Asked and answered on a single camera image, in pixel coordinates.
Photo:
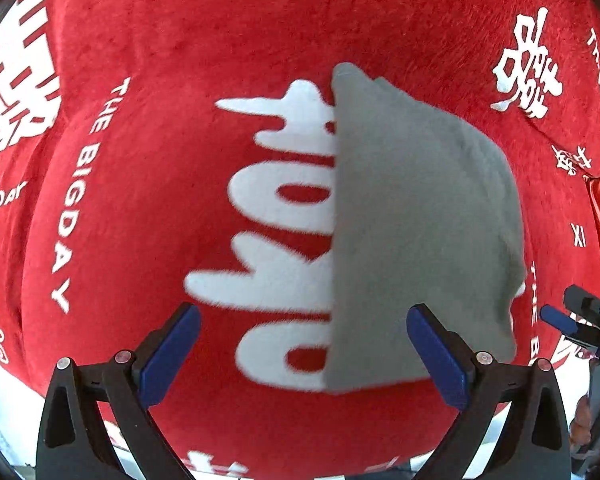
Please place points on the grey knit sweater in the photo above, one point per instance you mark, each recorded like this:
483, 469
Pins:
420, 210

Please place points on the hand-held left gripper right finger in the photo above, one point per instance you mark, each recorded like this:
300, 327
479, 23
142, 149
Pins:
437, 355

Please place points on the red printed blanket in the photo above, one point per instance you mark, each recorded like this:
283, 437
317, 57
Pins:
155, 110

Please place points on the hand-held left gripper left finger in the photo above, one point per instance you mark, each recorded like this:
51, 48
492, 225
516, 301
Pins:
172, 355

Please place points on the person's right hand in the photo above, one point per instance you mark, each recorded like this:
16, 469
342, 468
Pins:
580, 427

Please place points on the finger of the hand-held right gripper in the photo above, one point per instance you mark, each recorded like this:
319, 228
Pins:
587, 304
557, 317

